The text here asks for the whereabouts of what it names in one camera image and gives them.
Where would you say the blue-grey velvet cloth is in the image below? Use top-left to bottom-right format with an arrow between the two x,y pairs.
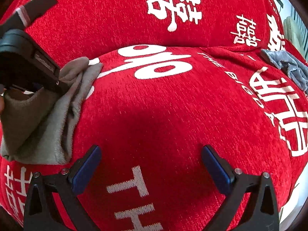
260,49 -> 308,93

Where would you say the dark striped garment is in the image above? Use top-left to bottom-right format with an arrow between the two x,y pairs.
0,0 -> 59,37

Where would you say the pale green chair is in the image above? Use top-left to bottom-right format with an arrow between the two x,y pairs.
283,16 -> 307,62

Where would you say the grey sweater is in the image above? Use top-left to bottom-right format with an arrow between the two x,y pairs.
0,57 -> 104,165

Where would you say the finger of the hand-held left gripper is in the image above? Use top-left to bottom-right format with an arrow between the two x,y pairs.
29,38 -> 71,96

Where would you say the red printed blanket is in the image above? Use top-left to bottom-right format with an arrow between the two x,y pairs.
0,0 -> 308,231

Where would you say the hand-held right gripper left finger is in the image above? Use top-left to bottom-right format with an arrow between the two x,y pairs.
23,145 -> 102,231

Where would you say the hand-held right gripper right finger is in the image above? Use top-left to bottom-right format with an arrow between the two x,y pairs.
201,145 -> 280,231

